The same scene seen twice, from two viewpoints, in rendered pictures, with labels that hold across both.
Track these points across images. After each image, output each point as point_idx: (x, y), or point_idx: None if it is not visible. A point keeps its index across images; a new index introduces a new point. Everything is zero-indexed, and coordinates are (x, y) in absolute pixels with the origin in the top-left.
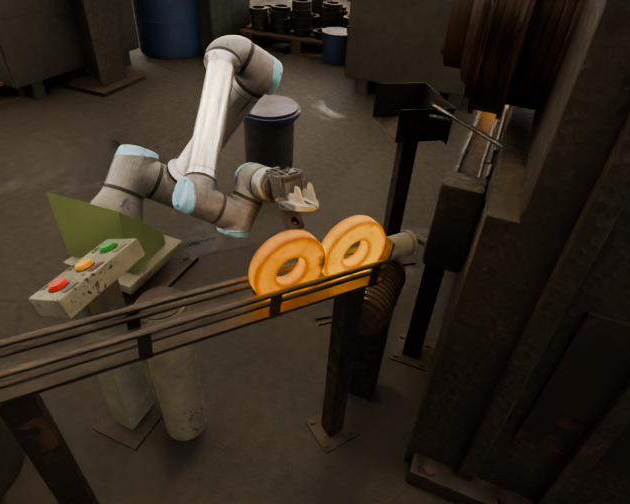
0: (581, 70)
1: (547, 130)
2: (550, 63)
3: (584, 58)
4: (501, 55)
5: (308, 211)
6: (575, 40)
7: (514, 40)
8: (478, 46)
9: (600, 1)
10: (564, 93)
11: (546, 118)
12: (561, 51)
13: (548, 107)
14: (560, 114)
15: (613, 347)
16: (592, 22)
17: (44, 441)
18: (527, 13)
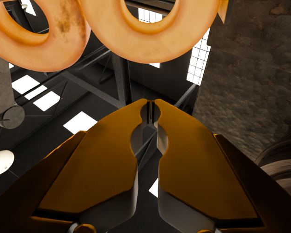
0: (196, 104)
1: (232, 88)
2: None
3: (195, 107)
4: (270, 156)
5: (133, 102)
6: (247, 129)
7: (264, 156)
8: (275, 177)
9: (203, 124)
10: (213, 101)
11: (266, 99)
12: (285, 138)
13: (280, 107)
14: (200, 92)
15: None
16: (204, 119)
17: None
18: (255, 161)
